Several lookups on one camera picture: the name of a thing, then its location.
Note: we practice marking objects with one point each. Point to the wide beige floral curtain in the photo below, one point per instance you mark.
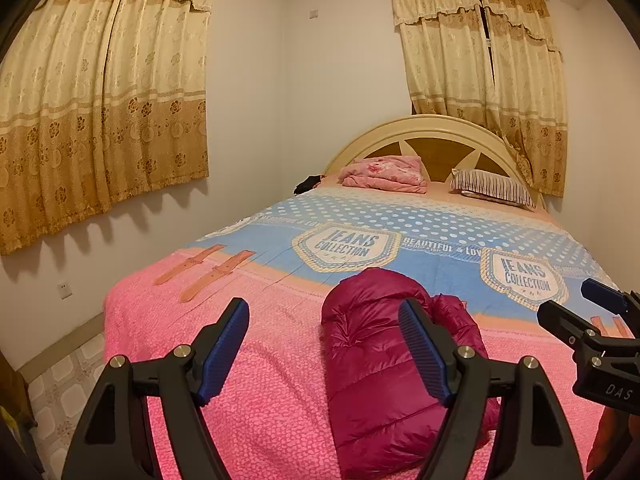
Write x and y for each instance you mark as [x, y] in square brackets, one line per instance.
[100, 110]

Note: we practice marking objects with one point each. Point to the black bedside object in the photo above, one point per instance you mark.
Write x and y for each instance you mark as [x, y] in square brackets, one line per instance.
[307, 185]

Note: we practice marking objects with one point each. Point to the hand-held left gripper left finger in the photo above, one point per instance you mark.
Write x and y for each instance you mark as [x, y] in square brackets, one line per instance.
[225, 355]

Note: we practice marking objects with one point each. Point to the striped pillow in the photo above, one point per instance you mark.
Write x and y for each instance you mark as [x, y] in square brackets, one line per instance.
[492, 187]

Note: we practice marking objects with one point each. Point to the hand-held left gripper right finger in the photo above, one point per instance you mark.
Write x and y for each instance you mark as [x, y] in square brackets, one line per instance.
[422, 355]

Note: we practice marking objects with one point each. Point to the cream wooden headboard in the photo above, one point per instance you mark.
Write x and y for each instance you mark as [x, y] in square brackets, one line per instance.
[435, 132]

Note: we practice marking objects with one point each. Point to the person's right forearm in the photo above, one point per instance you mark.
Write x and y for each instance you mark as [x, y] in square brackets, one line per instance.
[607, 440]

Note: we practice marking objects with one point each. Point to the bed with pink blue cover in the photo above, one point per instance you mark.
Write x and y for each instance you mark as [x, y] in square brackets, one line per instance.
[275, 360]

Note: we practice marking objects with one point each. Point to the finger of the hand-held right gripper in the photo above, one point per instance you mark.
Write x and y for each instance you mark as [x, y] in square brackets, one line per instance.
[605, 296]
[565, 322]

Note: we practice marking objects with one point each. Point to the folded pink floral quilt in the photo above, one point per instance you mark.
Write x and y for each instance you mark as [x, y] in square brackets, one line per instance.
[385, 175]

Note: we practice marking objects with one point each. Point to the brown wooden furniture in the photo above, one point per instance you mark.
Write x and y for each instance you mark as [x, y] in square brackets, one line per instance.
[12, 395]

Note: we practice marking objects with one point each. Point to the beige floral curtain panel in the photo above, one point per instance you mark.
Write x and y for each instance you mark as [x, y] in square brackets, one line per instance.
[440, 50]
[530, 100]

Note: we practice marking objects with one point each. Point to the white wall socket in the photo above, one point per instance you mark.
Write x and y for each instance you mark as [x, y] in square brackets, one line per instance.
[63, 289]

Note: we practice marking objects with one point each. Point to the magenta quilted down jacket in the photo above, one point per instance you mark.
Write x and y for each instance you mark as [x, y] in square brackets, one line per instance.
[375, 360]

